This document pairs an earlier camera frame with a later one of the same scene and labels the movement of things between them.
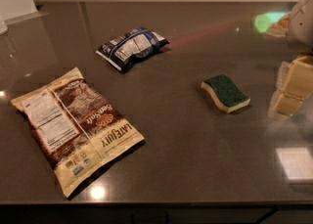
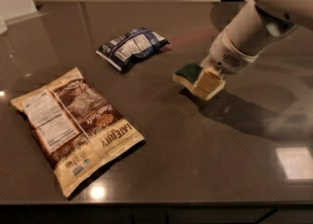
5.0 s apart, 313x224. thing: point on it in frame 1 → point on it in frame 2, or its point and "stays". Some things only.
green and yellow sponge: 225,95 → 187,74
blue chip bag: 131,47 stays
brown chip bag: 75,127 stays
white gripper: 301,25 → 225,56
